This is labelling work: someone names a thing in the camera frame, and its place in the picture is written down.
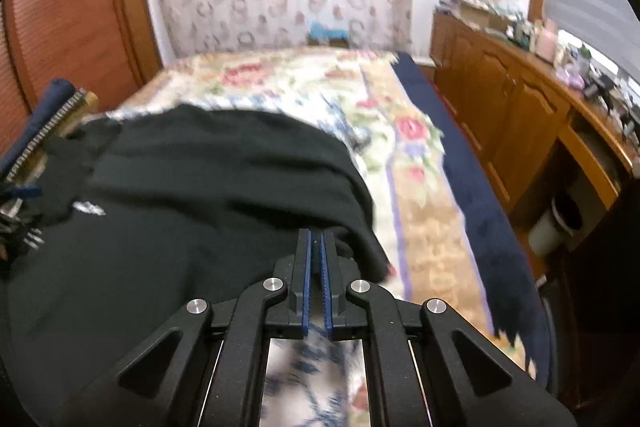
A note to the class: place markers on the navy bed cover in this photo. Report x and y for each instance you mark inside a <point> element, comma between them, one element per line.
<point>475,207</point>

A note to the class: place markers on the blue box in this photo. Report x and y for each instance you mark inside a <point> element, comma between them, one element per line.
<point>327,32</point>

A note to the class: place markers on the wooden louvered door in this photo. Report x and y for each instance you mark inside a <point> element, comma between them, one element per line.
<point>65,7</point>

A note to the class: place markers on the pink floral blanket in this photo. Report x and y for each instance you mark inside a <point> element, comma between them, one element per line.
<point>310,82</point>

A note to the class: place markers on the white bin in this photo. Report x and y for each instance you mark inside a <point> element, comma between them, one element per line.
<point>545,232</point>

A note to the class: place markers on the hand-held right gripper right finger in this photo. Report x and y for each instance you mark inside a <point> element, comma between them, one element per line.
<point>326,282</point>

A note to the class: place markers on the purple item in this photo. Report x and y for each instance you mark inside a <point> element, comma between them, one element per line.
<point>571,79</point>

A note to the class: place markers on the black garment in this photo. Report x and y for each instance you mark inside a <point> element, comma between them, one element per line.
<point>200,182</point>

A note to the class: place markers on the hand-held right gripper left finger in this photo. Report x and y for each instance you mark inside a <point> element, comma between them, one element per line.
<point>307,282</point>

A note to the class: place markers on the cardboard box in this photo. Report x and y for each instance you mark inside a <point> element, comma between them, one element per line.
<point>480,14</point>

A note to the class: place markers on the wooden cabinet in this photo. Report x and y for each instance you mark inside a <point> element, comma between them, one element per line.
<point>500,107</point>

